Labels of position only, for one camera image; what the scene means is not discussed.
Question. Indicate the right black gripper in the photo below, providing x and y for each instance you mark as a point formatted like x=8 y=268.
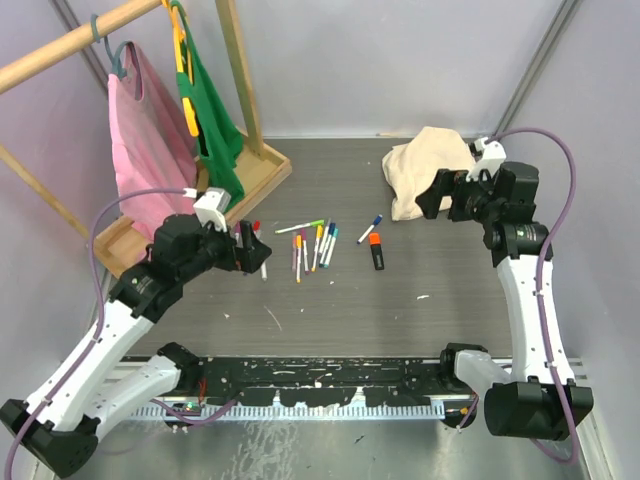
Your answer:
x=444 y=185

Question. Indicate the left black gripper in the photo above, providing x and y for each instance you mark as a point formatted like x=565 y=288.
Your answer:
x=255 y=250

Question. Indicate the pink pen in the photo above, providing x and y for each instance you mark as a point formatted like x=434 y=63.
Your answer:
x=294 y=252

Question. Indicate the orange black highlighter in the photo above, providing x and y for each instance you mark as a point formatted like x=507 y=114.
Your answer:
x=376 y=251

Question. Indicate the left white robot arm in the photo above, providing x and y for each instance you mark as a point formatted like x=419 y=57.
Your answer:
x=63 y=421

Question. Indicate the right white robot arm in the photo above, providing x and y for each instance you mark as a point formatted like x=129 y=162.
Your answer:
x=538 y=397

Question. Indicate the beige cloth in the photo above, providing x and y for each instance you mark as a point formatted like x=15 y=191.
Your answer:
x=410 y=168

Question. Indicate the orange cap marker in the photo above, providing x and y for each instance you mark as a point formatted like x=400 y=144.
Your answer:
x=298 y=264

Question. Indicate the purple cap marker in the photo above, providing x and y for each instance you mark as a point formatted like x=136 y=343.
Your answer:
x=305 y=251

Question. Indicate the blue cap white marker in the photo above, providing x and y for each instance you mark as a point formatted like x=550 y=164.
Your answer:
x=369 y=229

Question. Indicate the yellow cap marker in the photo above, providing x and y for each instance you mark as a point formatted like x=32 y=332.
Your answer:
x=317 y=244

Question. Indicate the grey cap marker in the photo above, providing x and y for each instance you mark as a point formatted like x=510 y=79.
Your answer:
x=325 y=233

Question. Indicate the wooden clothes rack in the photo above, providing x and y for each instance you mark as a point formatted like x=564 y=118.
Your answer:
x=260 y=169

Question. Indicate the teal cap marker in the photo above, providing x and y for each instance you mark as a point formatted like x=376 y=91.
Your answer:
x=330 y=248

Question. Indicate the green shirt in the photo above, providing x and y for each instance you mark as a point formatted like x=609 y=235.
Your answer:
x=219 y=141

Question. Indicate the pink shirt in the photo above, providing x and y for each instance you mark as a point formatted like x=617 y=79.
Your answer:
x=151 y=145

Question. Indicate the yellow clothes hanger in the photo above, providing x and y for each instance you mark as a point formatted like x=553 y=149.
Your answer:
x=183 y=62

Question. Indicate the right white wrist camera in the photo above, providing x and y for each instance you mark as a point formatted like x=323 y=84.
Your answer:
x=488 y=155

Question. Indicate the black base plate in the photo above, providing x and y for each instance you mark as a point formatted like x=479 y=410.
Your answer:
x=318 y=382

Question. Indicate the slotted cable duct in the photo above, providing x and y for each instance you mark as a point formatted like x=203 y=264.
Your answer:
x=355 y=411

